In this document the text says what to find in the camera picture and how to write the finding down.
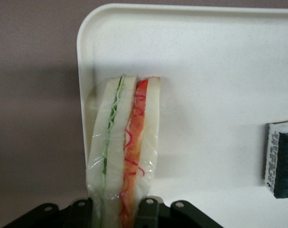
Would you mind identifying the plastic-wrapped triangle sandwich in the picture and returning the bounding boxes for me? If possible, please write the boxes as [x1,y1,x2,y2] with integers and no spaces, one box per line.
[85,74,162,228]

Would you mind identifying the white rectangular plastic tray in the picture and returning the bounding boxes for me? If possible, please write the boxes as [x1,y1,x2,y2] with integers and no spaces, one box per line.
[76,2,288,228]

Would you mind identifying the dark packet with white label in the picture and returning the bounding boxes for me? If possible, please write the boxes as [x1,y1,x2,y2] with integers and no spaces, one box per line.
[262,120,288,199]

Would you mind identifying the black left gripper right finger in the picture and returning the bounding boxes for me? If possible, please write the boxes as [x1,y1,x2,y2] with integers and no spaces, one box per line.
[134,196,222,228]

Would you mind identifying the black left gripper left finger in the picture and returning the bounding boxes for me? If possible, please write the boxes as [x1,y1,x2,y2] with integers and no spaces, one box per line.
[3,197,95,228]

